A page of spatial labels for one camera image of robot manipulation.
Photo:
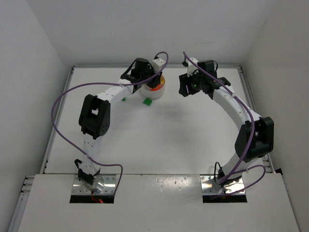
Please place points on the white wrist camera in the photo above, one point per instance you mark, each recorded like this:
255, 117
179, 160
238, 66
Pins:
158, 64
190, 67

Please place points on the white round divided container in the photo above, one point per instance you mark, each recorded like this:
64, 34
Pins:
145, 91

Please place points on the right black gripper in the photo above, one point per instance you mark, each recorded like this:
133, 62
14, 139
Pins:
183, 86

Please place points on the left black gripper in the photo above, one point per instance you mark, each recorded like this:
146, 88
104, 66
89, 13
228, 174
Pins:
156, 80

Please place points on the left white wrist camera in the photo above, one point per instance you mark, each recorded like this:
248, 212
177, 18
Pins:
158, 64

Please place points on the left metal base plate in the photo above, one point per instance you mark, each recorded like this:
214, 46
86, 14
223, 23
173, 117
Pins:
103, 184

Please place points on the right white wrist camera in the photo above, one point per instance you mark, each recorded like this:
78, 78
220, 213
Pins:
190, 67

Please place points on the aluminium frame rail back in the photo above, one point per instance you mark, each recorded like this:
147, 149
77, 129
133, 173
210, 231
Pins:
222, 66

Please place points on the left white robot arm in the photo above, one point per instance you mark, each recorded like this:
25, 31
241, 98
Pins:
95, 115

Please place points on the green lego plate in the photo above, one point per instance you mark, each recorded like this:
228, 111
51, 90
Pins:
147, 102

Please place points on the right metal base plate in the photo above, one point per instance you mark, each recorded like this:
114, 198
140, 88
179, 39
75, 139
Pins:
210, 188

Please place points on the metal base plate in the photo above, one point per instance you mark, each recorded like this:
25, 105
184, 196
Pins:
103, 184
210, 188

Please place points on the orange round lego piece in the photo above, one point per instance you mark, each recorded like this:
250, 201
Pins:
158, 87

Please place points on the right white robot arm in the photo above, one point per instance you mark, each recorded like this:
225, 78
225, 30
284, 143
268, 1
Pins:
256, 133

